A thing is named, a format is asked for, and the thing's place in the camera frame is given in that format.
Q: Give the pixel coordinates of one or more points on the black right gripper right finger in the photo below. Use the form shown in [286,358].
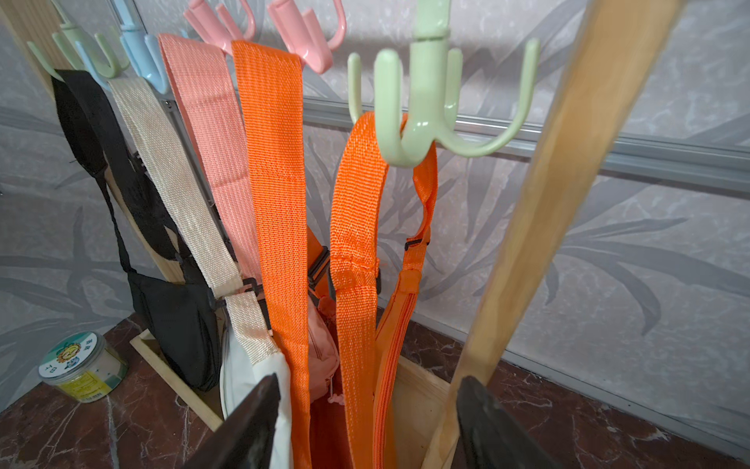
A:
[491,437]

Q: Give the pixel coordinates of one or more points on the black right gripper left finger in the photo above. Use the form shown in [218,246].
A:
[245,439]

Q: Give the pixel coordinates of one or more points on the bright orange crossbody bag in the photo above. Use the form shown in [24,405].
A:
[369,343]

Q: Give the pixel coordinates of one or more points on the dark orange crossbody bag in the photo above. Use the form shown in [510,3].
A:
[270,86]

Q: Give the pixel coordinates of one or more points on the cream white crossbody bag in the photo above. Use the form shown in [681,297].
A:
[250,352]

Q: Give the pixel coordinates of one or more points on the black crossbody bag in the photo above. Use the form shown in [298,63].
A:
[179,315]

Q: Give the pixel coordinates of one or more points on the green hook right end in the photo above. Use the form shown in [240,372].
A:
[434,92]

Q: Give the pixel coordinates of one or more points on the green hook end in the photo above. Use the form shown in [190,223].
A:
[434,92]
[87,53]

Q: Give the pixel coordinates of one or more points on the pink crossbody bag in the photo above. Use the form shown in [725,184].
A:
[200,79]

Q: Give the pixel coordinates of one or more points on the light blue hook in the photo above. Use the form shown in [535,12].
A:
[141,48]

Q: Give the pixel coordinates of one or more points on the green hook left end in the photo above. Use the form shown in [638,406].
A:
[87,53]

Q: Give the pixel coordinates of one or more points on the pink hook right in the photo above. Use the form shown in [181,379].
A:
[303,35]

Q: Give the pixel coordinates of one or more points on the pink hook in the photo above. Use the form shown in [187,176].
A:
[303,35]
[216,26]

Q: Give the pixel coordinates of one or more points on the pink hook left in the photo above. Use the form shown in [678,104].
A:
[216,26]

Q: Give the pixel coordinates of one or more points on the wooden clothes rack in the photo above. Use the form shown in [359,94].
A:
[615,48]

